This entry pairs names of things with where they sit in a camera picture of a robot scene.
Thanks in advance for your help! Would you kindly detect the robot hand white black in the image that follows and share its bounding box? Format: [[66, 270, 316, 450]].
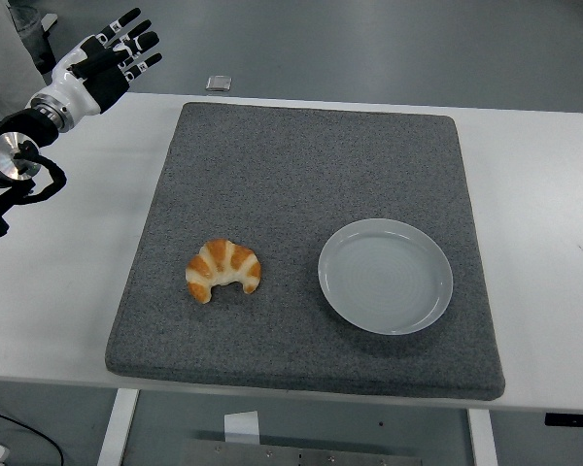
[[33, 7, 164, 120]]

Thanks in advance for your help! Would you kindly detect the black floor cable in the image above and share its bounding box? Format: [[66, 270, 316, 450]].
[[0, 406, 65, 466]]

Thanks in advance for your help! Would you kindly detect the white tape piece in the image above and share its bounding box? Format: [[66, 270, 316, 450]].
[[223, 411, 261, 444]]

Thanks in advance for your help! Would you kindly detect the grey square mat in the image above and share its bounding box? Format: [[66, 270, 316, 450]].
[[105, 100, 506, 402]]

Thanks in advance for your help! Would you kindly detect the black table control panel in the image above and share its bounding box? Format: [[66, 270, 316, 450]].
[[544, 412, 583, 429]]

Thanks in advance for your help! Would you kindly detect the croissant bread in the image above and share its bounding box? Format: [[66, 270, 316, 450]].
[[186, 238, 263, 306]]

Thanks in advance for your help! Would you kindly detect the dark bin with clear liner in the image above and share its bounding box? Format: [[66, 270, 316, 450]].
[[9, 4, 58, 75]]

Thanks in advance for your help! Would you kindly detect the white table leg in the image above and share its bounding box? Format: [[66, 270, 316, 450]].
[[467, 409, 499, 466], [96, 387, 140, 466]]

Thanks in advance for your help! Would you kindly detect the round pale grey plate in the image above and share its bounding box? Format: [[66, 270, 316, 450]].
[[318, 217, 455, 336]]

